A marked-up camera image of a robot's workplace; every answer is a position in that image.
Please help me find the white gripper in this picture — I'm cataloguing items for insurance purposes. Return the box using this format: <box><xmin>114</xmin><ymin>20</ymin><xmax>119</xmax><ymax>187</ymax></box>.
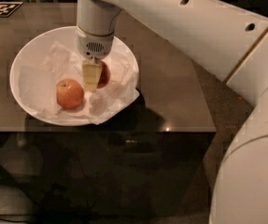
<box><xmin>76</xmin><ymin>26</ymin><xmax>114</xmax><ymax>91</ymax></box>

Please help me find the red apple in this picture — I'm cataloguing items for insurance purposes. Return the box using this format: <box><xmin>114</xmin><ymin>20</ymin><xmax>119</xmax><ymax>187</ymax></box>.
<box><xmin>97</xmin><ymin>62</ymin><xmax>111</xmax><ymax>89</ymax></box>
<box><xmin>56</xmin><ymin>78</ymin><xmax>84</xmax><ymax>109</ymax></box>

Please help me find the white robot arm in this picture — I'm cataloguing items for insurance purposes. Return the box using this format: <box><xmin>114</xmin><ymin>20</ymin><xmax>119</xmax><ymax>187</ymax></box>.
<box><xmin>78</xmin><ymin>0</ymin><xmax>268</xmax><ymax>224</ymax></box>

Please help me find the white bowl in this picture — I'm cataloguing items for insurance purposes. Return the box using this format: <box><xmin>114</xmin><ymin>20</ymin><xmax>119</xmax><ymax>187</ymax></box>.
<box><xmin>9</xmin><ymin>25</ymin><xmax>140</xmax><ymax>127</ymax></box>

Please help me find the white crumpled paper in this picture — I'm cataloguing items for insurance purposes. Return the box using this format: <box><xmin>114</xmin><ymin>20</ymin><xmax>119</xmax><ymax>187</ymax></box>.
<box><xmin>17</xmin><ymin>41</ymin><xmax>140</xmax><ymax>125</ymax></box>

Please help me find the black white fiducial marker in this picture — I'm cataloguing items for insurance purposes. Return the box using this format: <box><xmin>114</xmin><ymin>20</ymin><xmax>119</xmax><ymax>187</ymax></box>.
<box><xmin>0</xmin><ymin>2</ymin><xmax>22</xmax><ymax>18</ymax></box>

